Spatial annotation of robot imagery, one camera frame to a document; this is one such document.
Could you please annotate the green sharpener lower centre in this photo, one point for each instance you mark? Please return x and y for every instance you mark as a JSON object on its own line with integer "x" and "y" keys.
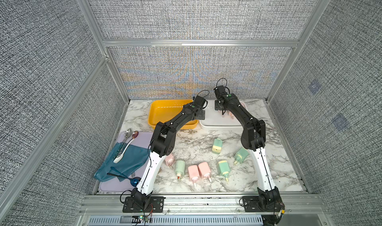
{"x": 224, "y": 169}

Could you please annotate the blue round object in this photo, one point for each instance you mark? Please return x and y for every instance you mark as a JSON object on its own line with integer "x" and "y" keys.
{"x": 134, "y": 181}

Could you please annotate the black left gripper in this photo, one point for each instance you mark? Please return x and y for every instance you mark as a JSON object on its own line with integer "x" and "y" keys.
{"x": 202, "y": 114}

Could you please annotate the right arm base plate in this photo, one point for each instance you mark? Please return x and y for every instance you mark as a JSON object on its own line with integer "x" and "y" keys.
{"x": 253, "y": 203}

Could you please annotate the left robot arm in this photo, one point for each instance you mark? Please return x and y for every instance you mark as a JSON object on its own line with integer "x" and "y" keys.
{"x": 163, "y": 140}

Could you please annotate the green sharpener lower left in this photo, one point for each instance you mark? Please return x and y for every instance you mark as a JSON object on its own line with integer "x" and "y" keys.
{"x": 180, "y": 167}

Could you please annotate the lilac plastic tray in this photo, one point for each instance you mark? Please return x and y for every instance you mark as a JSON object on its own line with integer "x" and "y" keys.
{"x": 114, "y": 185}

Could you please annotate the teal cloth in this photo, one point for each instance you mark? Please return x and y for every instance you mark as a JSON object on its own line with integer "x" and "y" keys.
{"x": 134, "y": 158}

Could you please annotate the white plastic storage box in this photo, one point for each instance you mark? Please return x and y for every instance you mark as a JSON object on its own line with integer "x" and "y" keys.
{"x": 215, "y": 121}

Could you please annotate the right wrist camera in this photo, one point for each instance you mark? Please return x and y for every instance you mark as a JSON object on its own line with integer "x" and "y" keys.
{"x": 221, "y": 91}

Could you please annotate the green sharpener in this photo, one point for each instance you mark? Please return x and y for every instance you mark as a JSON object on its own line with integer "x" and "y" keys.
{"x": 240, "y": 156}
{"x": 217, "y": 146}
{"x": 180, "y": 167}
{"x": 224, "y": 169}

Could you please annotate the green sharpener right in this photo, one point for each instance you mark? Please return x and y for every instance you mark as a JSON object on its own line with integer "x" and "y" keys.
{"x": 240, "y": 156}

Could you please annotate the green sharpener upper centre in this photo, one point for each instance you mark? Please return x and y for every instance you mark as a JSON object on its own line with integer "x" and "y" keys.
{"x": 217, "y": 146}

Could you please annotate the yellow plastic storage box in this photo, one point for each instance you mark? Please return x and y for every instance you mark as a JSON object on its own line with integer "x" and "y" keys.
{"x": 165, "y": 110}

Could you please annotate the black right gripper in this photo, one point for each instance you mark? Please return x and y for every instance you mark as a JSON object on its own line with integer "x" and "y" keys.
{"x": 216, "y": 106}

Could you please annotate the pink pencil sharpener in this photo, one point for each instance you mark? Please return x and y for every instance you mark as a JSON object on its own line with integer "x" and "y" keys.
{"x": 243, "y": 104}

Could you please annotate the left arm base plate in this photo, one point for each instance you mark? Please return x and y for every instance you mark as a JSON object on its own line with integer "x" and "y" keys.
{"x": 148, "y": 205}

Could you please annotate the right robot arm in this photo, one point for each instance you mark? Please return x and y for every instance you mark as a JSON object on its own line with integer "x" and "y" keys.
{"x": 253, "y": 139}

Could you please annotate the red spoon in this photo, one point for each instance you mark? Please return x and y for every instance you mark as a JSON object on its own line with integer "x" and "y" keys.
{"x": 134, "y": 135}

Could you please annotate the silver metal spoon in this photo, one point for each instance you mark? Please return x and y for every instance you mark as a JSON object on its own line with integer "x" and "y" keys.
{"x": 126, "y": 137}

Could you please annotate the aluminium front rail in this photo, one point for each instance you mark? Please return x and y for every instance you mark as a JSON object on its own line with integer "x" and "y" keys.
{"x": 204, "y": 210}

